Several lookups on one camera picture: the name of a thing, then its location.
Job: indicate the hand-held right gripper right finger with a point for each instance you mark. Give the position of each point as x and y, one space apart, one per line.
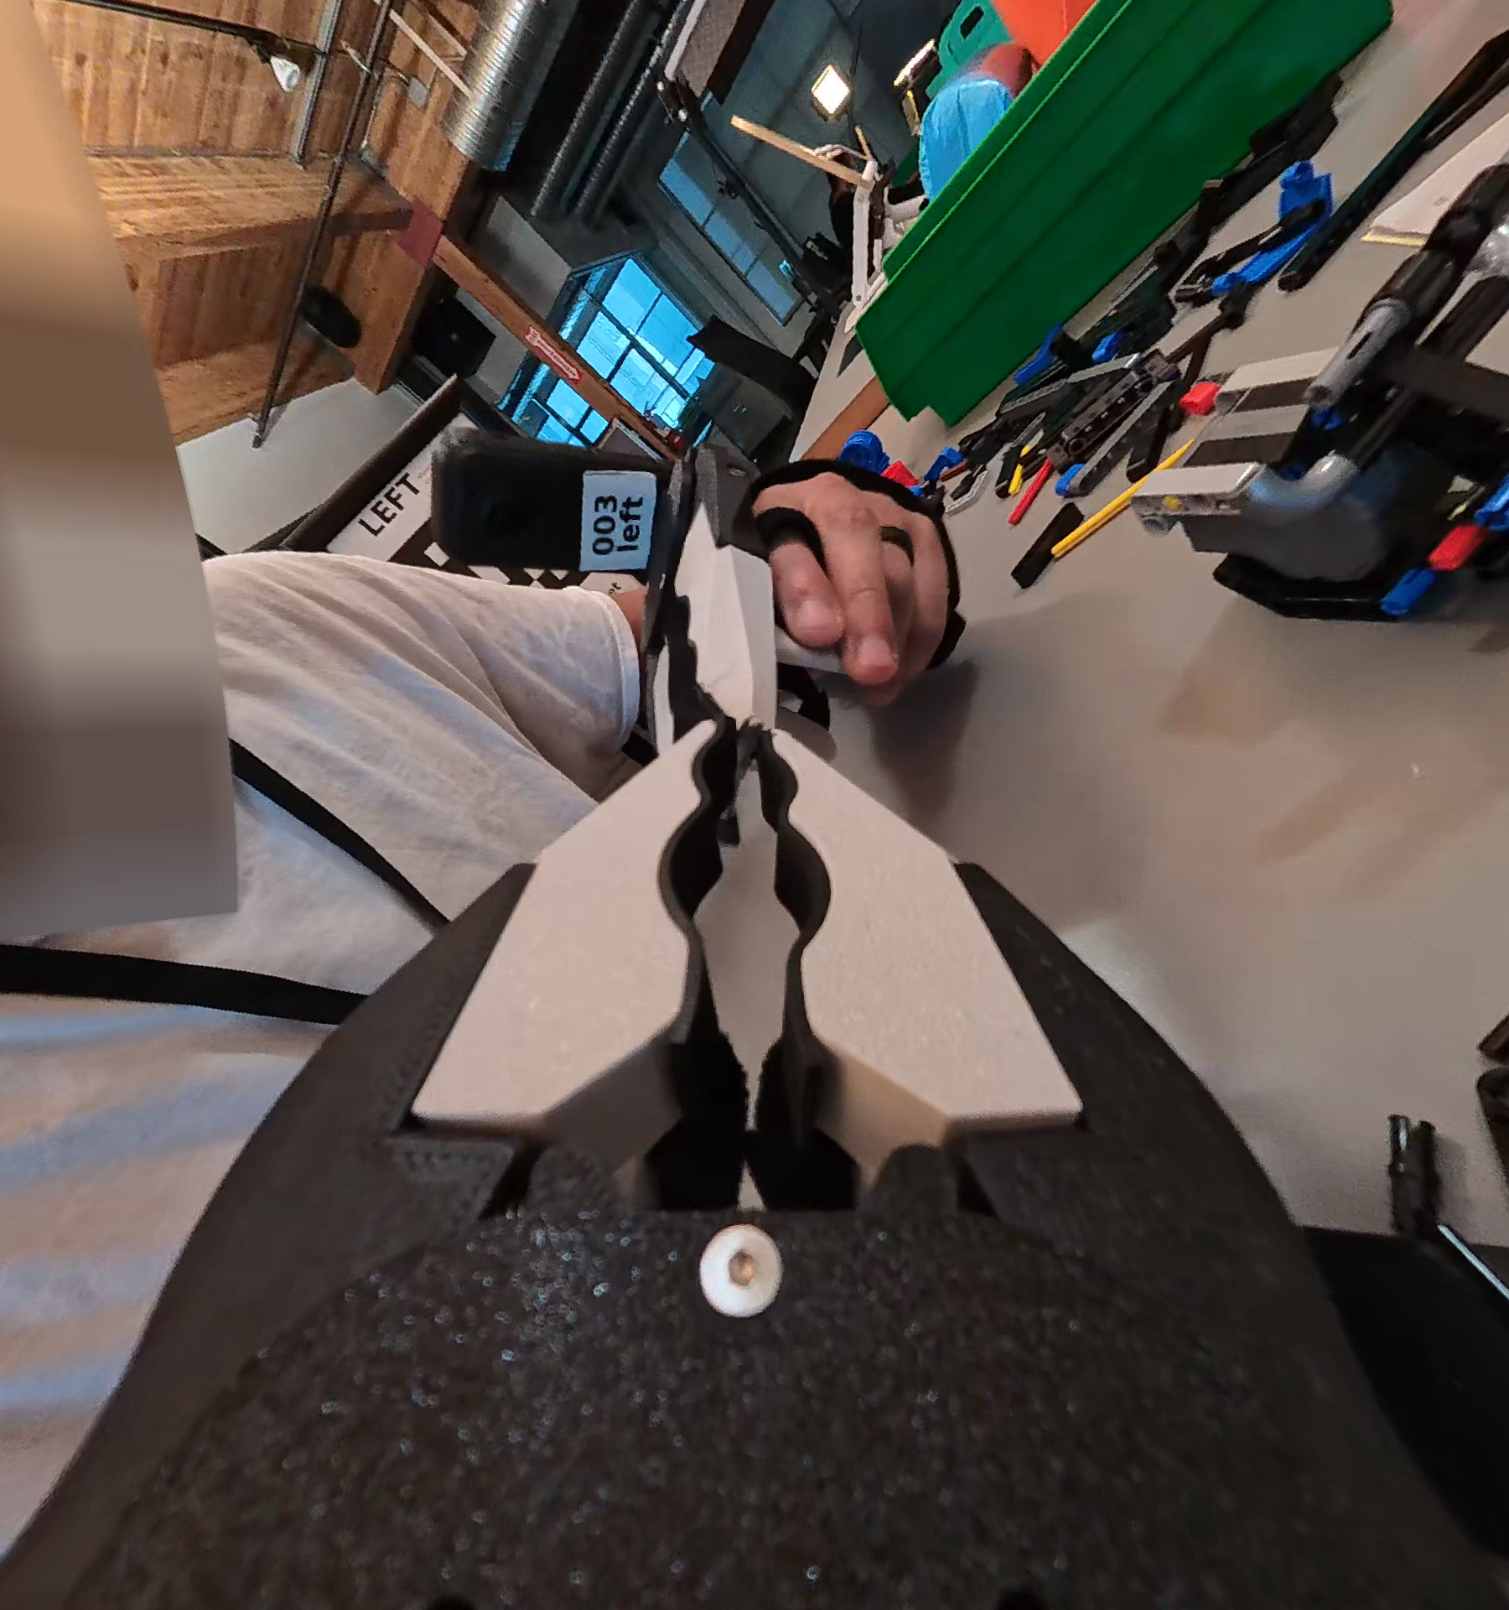
944 994

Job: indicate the yellow toy axle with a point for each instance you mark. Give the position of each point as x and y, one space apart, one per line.
1120 502

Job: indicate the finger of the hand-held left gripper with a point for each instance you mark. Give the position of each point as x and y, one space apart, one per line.
729 629
662 705

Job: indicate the grey black toy brick model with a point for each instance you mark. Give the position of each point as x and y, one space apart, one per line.
1369 477

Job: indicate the paned window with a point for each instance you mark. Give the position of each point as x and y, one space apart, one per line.
614 353

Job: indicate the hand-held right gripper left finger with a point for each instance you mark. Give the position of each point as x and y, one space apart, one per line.
552 994

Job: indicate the pile of small toy pins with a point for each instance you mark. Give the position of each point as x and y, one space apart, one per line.
1496 1118

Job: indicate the silver ventilation duct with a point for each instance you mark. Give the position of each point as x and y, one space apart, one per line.
491 76

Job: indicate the person's white shirt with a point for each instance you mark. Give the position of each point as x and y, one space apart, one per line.
365 779

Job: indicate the green plastic bin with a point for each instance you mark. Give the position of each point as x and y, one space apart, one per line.
1081 189

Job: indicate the open instruction booklet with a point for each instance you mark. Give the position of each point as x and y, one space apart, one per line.
1458 189

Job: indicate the pile of large toy beams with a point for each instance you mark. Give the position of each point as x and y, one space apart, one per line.
1106 377

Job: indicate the person's left hand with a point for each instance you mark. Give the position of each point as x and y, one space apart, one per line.
854 578

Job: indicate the orange plastic bin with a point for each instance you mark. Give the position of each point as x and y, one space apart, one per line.
1039 19

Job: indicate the black toy beam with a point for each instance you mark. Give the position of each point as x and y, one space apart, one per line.
1396 156

